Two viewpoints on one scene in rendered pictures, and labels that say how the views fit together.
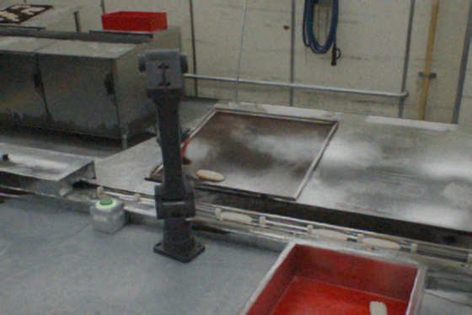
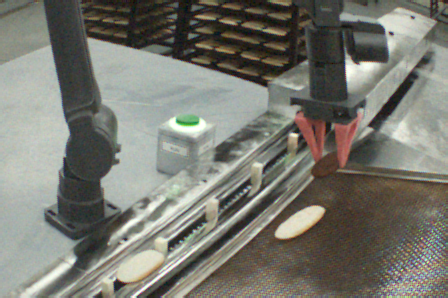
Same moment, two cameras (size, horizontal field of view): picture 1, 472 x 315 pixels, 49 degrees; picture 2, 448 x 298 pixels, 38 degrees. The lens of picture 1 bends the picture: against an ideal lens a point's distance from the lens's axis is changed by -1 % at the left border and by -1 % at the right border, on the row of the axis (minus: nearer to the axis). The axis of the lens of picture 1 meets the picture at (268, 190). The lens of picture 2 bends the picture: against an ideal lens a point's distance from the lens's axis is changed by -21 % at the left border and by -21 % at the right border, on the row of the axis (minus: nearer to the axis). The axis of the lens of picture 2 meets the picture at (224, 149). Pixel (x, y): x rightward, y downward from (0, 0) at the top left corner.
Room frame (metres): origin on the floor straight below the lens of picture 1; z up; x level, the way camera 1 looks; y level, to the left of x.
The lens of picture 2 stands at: (1.47, -0.70, 1.39)
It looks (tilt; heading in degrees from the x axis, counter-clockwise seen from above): 24 degrees down; 95
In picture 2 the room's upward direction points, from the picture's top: 5 degrees clockwise
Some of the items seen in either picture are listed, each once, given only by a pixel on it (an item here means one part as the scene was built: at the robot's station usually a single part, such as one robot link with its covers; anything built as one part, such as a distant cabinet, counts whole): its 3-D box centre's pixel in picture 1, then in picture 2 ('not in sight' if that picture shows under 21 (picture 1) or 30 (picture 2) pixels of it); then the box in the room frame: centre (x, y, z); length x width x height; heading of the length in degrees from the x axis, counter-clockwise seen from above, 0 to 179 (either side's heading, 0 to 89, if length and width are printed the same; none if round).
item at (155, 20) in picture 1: (134, 20); not in sight; (5.02, 1.25, 0.94); 0.51 x 0.36 x 0.13; 73
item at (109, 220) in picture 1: (109, 220); (186, 156); (1.32, 0.47, 0.84); 0.08 x 0.08 x 0.11; 69
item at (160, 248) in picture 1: (178, 237); (79, 195); (1.19, 0.24, 0.86); 0.12 x 0.09 x 0.08; 59
